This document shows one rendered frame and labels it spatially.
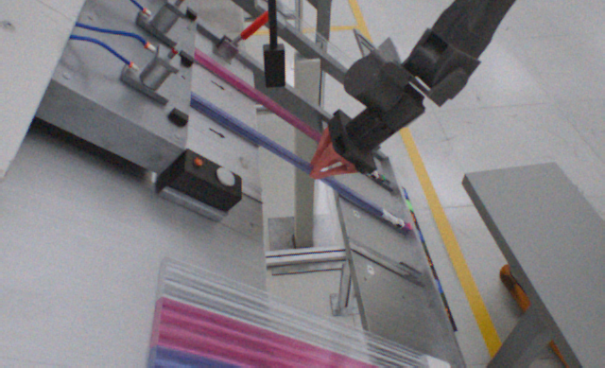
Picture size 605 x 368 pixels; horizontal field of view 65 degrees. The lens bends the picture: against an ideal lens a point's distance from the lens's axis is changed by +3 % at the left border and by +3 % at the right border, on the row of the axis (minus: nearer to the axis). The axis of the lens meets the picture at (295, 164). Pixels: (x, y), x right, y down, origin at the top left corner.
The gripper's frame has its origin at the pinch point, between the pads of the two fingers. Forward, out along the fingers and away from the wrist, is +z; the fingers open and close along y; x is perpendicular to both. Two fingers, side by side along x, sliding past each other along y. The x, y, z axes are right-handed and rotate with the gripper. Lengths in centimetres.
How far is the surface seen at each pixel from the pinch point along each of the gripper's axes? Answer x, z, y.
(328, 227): 74, 52, -55
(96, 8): -38.9, -4.4, 3.2
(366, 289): 8.3, 1.1, 18.1
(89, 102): -36.7, -3.8, 16.9
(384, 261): 15.5, 0.9, 10.8
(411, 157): 105, 22, -90
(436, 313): 25.7, 0.0, 17.4
